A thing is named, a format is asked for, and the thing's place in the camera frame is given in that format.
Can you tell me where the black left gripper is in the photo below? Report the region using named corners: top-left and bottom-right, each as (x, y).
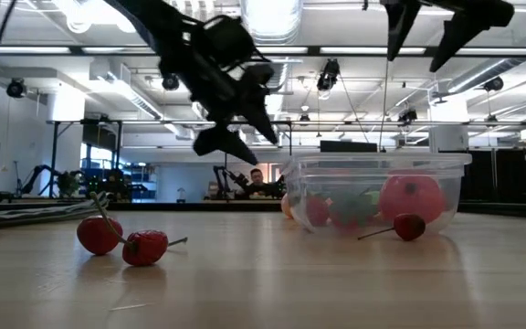
top-left (159, 15), bottom-right (279, 166)

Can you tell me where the pale orange toy peach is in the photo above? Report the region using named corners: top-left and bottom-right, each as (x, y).
top-left (279, 192), bottom-right (296, 219)

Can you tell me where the wrinkled red toy cherry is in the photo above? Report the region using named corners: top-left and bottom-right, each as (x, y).
top-left (122, 229), bottom-right (189, 269)

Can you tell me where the clear plastic tupperware container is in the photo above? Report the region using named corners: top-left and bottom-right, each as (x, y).
top-left (283, 152), bottom-right (473, 237)

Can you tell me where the red toy tomato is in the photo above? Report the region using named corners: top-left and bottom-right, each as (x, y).
top-left (378, 173), bottom-right (446, 225)

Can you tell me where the smooth red toy cherry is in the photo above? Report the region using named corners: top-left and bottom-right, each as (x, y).
top-left (77, 191), bottom-right (132, 257)

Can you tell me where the person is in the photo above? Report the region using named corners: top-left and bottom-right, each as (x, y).
top-left (243, 167), bottom-right (273, 198)

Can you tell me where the black hanging spotlight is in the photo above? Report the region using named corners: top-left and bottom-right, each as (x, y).
top-left (482, 76), bottom-right (505, 92)
top-left (5, 77), bottom-right (26, 100)
top-left (316, 58), bottom-right (341, 92)
top-left (161, 72), bottom-right (181, 91)
top-left (397, 108), bottom-right (419, 124)

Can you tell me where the black monitor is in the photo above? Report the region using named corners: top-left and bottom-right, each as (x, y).
top-left (320, 140), bottom-right (379, 154)

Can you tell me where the black room divider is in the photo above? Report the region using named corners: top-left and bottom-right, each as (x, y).
top-left (438, 141), bottom-right (526, 205)

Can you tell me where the black metal stand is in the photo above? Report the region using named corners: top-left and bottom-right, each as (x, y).
top-left (46, 119), bottom-right (122, 200)

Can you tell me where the black frame beam with lights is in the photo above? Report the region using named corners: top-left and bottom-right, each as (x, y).
top-left (0, 44), bottom-right (526, 58)

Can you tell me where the thin grey hanging cable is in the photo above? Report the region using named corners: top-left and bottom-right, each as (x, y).
top-left (378, 57), bottom-right (391, 150)

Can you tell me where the silver air duct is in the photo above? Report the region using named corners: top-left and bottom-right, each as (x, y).
top-left (239, 0), bottom-right (304, 143)

